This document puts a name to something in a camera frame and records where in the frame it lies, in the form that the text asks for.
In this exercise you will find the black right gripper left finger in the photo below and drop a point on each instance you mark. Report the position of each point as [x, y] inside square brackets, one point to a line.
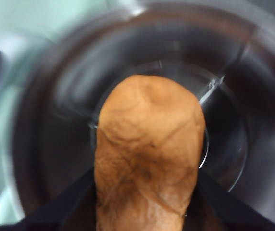
[72, 199]

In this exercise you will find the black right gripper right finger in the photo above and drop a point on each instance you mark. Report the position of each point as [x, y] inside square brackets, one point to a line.
[226, 204]

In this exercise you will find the brown potato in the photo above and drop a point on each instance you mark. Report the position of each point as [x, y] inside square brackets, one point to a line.
[149, 149]

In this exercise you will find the mint green breakfast machine base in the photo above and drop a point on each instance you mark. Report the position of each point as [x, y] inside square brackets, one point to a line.
[10, 36]

